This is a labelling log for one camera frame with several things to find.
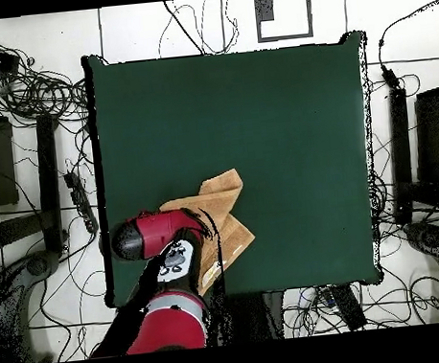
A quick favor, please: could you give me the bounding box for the orange terry towel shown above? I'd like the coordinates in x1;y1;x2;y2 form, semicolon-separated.
155;167;261;301

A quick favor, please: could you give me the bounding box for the dark green table cloth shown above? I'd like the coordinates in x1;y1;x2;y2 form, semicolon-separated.
78;28;391;310

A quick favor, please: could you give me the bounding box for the black power strip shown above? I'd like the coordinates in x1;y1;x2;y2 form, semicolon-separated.
62;169;101;237

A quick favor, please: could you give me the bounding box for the black rectangular floor device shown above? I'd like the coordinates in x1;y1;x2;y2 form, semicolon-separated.
328;282;369;334

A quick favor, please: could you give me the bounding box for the grey chair base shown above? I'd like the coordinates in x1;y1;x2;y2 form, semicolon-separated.
404;219;439;280
0;249;73;363

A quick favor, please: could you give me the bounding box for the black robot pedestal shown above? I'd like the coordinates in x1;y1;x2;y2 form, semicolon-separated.
210;288;289;347

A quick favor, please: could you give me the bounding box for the thin black looped cable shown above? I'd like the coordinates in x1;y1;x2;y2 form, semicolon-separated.
152;0;242;60

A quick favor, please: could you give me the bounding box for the tangled black cable bundle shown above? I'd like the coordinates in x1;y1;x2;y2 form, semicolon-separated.
280;274;439;339
0;60;91;130

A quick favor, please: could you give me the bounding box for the grey square frame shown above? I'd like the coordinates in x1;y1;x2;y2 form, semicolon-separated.
253;0;315;44

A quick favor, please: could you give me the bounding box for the black metal stand frame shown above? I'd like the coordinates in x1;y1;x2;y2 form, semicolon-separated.
380;54;439;227
0;81;73;263

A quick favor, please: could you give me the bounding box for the black cable with adapter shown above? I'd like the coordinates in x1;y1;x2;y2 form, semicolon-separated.
372;0;439;92

